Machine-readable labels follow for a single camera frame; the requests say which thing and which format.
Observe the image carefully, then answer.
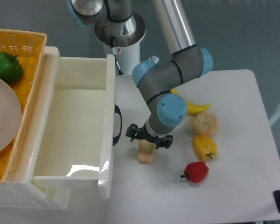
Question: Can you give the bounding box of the beige round plate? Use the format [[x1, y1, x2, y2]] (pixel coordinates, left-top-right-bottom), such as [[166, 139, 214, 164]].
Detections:
[[0, 79, 21, 151]]

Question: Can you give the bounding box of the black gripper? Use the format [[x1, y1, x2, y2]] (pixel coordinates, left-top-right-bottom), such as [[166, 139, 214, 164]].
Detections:
[[126, 121, 173, 149]]

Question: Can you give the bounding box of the green bell pepper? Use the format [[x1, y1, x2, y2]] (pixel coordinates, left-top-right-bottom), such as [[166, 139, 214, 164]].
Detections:
[[0, 52, 23, 84]]

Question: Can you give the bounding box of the orange woven basket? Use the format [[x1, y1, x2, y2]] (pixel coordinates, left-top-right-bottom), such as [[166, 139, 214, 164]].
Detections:
[[0, 29, 47, 184]]

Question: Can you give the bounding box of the red bell pepper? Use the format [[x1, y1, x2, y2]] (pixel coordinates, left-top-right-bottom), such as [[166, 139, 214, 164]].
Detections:
[[180, 161, 209, 183]]

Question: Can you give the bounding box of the black drawer handle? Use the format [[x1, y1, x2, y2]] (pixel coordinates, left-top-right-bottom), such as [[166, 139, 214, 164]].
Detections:
[[112, 105, 122, 146]]

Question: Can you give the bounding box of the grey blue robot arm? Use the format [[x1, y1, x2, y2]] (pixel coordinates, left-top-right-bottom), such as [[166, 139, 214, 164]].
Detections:
[[67, 0, 213, 148]]

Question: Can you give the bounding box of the yellow bell pepper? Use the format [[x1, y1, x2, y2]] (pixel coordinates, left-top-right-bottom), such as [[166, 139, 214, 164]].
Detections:
[[192, 133, 218, 161]]

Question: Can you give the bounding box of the yellow banana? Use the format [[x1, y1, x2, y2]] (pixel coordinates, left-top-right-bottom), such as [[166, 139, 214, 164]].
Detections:
[[170, 88, 211, 116]]

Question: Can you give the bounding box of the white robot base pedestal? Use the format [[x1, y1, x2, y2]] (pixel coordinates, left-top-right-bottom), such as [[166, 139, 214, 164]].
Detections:
[[102, 37, 144, 76]]

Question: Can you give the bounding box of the white open drawer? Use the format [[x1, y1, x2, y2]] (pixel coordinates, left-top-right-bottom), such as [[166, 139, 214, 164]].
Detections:
[[32, 55, 115, 199]]

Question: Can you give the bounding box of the white plastic drawer cabinet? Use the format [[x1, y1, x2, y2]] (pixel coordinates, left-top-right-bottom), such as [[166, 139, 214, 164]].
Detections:
[[0, 47, 70, 210]]

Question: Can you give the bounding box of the round bread roll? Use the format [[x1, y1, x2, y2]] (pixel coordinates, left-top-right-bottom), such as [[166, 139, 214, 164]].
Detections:
[[191, 112, 219, 135]]

